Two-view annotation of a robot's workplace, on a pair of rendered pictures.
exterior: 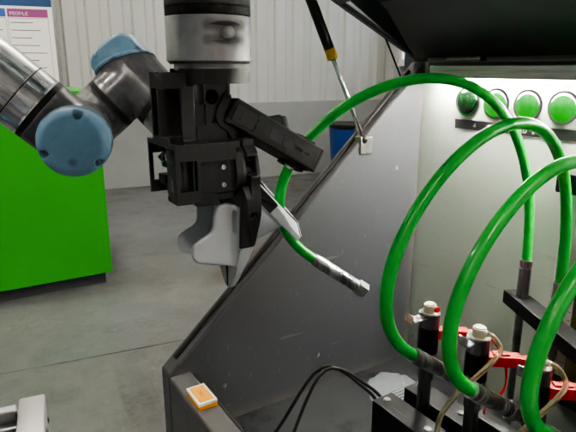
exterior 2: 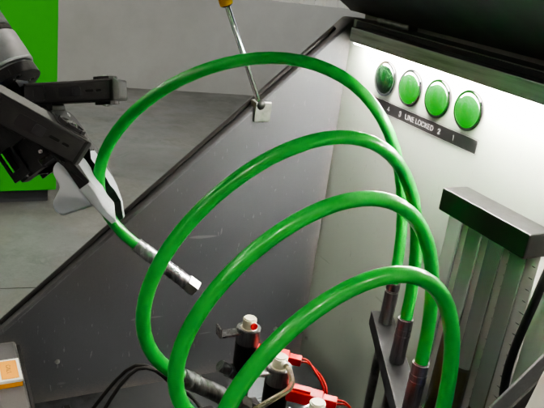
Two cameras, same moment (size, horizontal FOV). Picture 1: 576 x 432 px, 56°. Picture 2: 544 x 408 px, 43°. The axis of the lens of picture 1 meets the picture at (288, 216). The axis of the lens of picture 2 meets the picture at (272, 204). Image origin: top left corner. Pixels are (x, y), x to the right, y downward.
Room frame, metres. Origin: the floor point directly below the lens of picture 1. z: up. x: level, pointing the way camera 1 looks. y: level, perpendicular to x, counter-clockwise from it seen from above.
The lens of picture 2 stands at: (-0.02, -0.24, 1.54)
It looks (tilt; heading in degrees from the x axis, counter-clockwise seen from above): 21 degrees down; 3
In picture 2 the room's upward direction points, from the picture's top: 8 degrees clockwise
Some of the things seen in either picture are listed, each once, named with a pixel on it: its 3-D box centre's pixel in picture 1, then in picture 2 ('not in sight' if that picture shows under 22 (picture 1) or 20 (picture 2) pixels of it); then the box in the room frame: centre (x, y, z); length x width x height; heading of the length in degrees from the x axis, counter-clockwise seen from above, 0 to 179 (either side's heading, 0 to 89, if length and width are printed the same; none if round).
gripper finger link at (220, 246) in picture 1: (219, 249); not in sight; (0.49, 0.06, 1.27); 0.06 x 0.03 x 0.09; 122
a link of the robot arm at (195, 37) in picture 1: (210, 45); not in sight; (0.51, 0.07, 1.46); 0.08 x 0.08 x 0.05
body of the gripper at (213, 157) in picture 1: (205, 136); not in sight; (0.50, 0.08, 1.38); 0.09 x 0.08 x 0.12; 122
